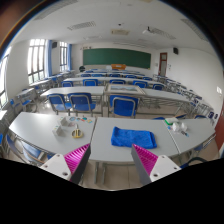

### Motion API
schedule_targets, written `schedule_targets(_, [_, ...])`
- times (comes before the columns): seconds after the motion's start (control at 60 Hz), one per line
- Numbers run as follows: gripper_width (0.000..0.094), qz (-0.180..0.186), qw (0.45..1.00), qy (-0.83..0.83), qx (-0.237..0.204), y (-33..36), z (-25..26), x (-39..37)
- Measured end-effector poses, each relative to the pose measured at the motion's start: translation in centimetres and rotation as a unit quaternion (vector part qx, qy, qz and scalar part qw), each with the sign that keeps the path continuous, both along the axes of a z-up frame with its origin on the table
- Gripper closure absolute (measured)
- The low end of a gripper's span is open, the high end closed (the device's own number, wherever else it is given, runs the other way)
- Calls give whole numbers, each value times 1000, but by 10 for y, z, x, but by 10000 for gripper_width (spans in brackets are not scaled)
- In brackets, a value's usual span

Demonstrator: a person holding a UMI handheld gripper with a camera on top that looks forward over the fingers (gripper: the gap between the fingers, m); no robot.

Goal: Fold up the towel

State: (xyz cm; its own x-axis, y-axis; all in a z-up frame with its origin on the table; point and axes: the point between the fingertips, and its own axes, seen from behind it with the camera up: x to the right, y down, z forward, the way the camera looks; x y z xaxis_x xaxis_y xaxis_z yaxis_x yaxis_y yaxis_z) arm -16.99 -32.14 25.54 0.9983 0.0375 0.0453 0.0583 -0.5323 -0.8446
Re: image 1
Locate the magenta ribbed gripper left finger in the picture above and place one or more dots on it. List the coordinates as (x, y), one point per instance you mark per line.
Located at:
(70, 166)

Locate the yellow tape roll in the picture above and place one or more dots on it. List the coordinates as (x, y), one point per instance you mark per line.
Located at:
(77, 133)

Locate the blue folded towel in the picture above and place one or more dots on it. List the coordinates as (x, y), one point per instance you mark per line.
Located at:
(126, 138)

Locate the brown door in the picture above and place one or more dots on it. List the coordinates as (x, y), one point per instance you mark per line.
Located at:
(162, 64)

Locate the blue chair far left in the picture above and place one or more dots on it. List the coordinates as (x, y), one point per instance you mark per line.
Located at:
(58, 103)

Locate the wall speaker black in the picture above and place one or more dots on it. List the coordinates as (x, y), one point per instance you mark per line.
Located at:
(175, 51)

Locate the blue chair front middle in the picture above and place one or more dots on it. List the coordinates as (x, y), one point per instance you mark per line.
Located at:
(123, 105)

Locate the green chalkboard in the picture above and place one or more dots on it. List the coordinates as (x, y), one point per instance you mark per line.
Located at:
(108, 56)

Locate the green white flat box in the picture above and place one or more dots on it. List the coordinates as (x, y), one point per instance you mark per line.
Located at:
(170, 121)

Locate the blue chair front left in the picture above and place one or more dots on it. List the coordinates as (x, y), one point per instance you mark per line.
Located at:
(82, 102)

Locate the ceiling projector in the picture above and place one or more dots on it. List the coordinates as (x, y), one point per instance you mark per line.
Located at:
(148, 31)

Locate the left window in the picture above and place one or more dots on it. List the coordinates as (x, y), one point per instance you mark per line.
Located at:
(35, 60)

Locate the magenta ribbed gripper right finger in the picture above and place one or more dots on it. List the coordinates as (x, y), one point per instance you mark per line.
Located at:
(151, 167)

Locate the white crumpled plastic bag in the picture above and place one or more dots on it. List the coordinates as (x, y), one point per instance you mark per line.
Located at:
(179, 126)

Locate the small white box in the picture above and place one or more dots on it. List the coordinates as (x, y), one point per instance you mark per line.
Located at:
(57, 130)

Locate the blue curtain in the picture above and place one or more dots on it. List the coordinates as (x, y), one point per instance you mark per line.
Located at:
(48, 59)

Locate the wooden lectern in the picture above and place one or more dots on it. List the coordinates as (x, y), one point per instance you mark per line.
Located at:
(118, 66)

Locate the blue chair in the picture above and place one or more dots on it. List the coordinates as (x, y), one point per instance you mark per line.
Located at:
(82, 102)
(123, 105)
(58, 103)

